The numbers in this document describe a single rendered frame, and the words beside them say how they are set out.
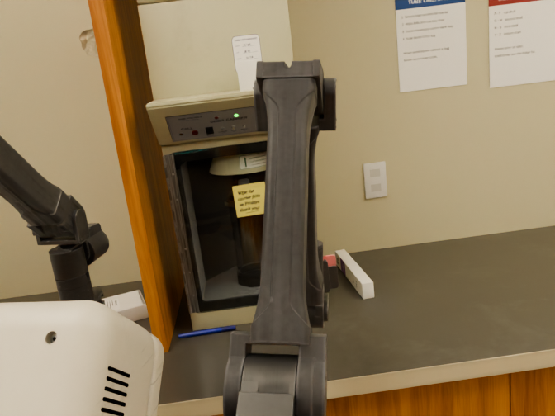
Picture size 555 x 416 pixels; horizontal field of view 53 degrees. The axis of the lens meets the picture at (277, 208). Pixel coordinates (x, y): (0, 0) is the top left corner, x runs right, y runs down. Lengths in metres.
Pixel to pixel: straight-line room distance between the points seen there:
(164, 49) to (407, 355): 0.83
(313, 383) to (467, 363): 0.68
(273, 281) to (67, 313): 0.21
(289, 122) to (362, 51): 1.12
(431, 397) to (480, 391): 0.10
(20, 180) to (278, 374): 0.50
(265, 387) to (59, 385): 0.20
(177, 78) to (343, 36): 0.63
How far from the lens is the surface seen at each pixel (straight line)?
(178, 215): 1.32
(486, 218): 1.95
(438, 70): 1.81
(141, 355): 0.56
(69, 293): 1.03
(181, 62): 1.28
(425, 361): 1.22
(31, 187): 0.92
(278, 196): 0.61
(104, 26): 1.21
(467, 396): 1.30
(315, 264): 0.87
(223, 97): 1.16
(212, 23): 1.28
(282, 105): 0.65
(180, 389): 1.22
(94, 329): 0.50
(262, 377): 0.58
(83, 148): 1.79
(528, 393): 1.35
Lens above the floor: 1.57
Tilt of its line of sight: 15 degrees down
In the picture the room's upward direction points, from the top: 7 degrees counter-clockwise
